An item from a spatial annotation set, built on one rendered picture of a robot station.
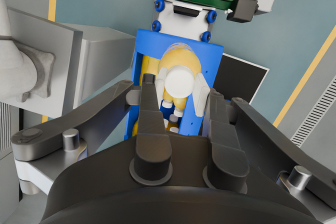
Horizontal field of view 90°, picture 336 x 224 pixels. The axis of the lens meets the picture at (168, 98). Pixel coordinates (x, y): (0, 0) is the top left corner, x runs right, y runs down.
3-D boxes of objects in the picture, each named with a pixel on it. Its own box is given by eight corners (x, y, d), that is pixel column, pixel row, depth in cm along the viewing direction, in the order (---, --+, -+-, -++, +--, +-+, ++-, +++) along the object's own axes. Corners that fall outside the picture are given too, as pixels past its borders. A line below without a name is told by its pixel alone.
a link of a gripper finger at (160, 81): (159, 110, 16) (151, 109, 16) (164, 88, 23) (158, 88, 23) (163, 80, 15) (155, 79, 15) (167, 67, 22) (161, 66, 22)
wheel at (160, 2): (159, 11, 62) (163, 12, 63) (161, -3, 61) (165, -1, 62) (153, 10, 65) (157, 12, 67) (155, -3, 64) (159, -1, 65)
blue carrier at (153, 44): (126, 185, 100) (103, 238, 74) (149, 30, 69) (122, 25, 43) (173, 198, 98) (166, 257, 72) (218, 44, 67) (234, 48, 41)
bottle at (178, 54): (164, 42, 39) (154, 52, 22) (194, 43, 39) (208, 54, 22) (164, 71, 42) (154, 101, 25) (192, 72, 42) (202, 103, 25)
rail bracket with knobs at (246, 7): (220, 19, 70) (227, 16, 60) (226, -1, 67) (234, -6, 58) (243, 24, 70) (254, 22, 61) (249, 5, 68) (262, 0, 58)
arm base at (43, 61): (2, 91, 67) (-13, 95, 61) (6, 36, 60) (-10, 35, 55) (47, 107, 68) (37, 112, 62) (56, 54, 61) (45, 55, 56)
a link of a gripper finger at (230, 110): (211, 102, 14) (246, 108, 14) (204, 86, 19) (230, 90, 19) (206, 118, 15) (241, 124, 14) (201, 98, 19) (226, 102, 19)
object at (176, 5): (172, 13, 68) (171, 9, 56) (173, 7, 67) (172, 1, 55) (196, 19, 68) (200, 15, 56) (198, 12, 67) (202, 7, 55)
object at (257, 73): (164, 166, 212) (163, 175, 198) (212, 48, 160) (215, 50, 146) (202, 177, 215) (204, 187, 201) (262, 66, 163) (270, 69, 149)
